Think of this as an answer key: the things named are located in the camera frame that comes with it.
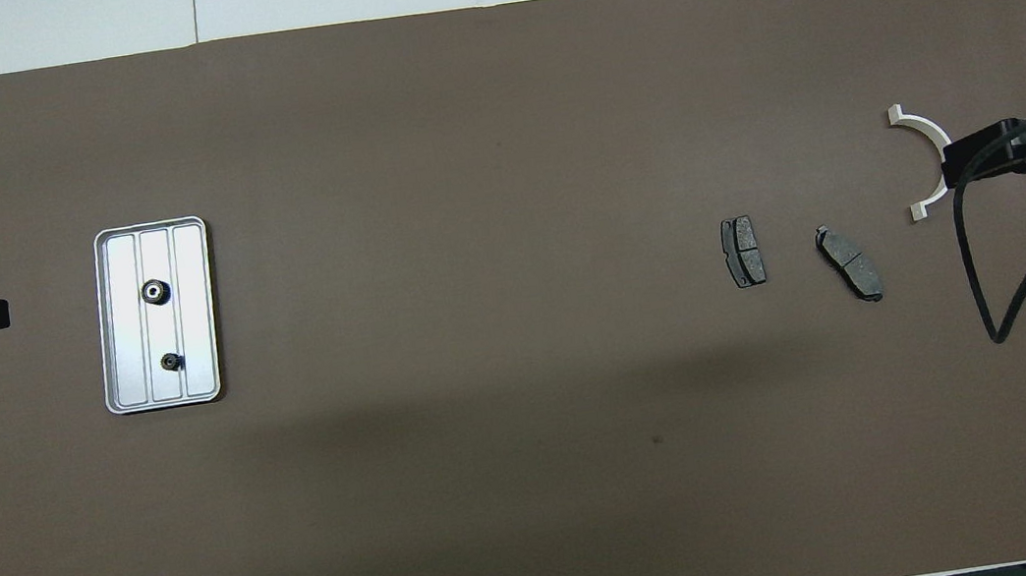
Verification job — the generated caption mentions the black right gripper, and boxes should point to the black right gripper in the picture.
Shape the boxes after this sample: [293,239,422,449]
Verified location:
[939,117,1026,190]

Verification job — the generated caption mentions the silver metal tray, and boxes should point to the silver metal tray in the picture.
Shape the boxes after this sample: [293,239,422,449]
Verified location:
[84,215,229,417]

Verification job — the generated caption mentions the grey curved brake pad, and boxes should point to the grey curved brake pad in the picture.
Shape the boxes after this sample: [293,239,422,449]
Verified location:
[814,218,885,310]

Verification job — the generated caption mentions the dark rectangular brake pad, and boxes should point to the dark rectangular brake pad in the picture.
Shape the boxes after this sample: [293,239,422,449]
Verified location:
[719,214,770,290]

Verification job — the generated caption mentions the brown table mat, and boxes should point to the brown table mat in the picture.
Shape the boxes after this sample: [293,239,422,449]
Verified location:
[0,0,1026,576]

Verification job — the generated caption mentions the white half-ring bracket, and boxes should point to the white half-ring bracket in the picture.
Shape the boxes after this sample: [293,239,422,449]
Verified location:
[885,98,963,225]

